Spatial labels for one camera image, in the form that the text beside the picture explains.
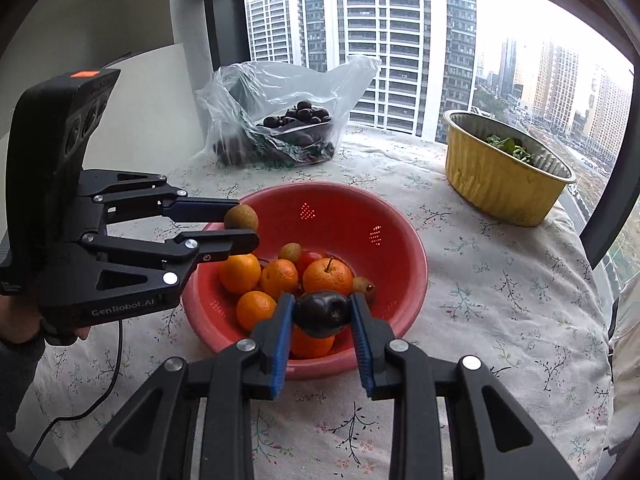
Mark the large smooth orange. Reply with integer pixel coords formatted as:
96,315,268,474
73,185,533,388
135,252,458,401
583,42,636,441
218,254,262,295

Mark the brown longan fruit back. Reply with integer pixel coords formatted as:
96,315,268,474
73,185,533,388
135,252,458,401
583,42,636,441
224,204,259,231

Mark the small mandarin orange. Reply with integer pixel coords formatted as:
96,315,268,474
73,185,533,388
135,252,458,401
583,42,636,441
235,290,277,332

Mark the dark plum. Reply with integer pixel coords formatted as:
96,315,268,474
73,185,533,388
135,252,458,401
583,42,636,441
293,290,352,339

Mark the green-brown small fruit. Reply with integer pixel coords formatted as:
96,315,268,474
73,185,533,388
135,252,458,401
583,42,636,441
352,276,376,304

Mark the red tomato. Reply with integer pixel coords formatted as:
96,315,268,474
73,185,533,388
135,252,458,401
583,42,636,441
295,250,324,278

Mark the mandarin with stem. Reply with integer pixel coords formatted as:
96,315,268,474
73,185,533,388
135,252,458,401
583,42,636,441
303,257,354,296

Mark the bumpy mandarin orange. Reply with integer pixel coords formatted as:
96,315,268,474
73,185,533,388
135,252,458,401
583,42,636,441
259,259,298,300

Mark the person forearm grey sleeve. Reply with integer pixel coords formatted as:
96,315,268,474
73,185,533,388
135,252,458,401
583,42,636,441
0,333,46,432

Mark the person left hand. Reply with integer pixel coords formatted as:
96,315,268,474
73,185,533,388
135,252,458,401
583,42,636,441
0,294,92,346

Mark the white cabinet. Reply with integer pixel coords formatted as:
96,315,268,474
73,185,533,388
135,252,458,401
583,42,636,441
0,41,216,241

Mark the clear plastic bag of fruit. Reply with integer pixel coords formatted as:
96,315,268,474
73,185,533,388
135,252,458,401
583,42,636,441
195,55,381,167

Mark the red plastic colander bowl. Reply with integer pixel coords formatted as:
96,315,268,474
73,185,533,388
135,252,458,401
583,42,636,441
180,181,431,382

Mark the floral white tablecloth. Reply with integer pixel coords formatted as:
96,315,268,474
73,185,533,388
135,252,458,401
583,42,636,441
34,128,613,479

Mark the yellow foil container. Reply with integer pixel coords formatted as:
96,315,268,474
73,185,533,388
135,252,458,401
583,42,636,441
442,110,576,226

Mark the black window frame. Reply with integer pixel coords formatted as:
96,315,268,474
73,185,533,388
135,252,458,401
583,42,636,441
186,0,640,271

